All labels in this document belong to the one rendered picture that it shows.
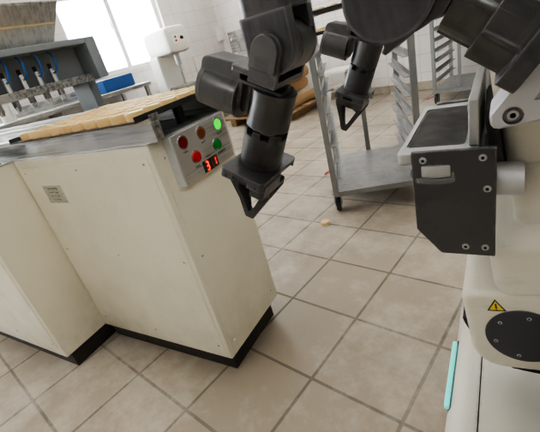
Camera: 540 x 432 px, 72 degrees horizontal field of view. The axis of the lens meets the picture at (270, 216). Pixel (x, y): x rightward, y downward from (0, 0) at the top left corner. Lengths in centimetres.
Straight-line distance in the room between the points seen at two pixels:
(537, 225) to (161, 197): 82
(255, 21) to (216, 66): 9
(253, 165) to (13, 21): 137
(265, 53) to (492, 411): 76
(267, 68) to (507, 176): 33
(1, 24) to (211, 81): 129
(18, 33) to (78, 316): 109
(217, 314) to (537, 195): 92
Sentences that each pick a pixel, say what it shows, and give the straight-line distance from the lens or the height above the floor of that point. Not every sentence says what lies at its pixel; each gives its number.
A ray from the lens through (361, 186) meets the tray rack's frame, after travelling 213.
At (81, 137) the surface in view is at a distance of 120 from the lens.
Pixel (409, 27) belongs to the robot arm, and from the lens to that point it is 37.
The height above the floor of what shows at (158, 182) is 74.
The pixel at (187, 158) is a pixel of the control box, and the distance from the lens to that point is 104.
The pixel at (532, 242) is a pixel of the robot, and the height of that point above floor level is 67.
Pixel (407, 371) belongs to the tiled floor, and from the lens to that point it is 131.
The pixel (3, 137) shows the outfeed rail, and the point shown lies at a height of 88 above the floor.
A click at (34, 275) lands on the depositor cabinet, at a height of 45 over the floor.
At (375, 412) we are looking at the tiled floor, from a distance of 123.
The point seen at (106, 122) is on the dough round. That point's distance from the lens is 107.
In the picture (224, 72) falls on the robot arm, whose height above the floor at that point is 98.
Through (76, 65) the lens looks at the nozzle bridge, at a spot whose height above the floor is 109.
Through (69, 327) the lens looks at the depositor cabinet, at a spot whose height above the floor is 19.
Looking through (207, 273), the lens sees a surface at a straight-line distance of 116.
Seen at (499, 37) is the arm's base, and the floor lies 96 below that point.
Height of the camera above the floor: 100
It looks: 25 degrees down
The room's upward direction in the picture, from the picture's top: 15 degrees counter-clockwise
